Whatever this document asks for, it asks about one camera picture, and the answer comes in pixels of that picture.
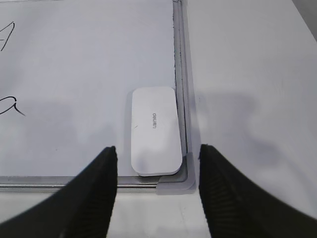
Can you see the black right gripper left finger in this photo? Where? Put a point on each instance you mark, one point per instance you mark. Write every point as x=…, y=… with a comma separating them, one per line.
x=81, y=209

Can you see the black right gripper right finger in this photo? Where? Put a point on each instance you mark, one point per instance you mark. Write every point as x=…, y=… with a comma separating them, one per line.
x=235, y=207

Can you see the white whiteboard eraser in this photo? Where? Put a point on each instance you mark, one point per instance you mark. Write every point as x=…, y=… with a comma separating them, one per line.
x=155, y=134

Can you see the white framed whiteboard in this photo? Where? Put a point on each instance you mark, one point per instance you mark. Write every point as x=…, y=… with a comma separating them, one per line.
x=68, y=70

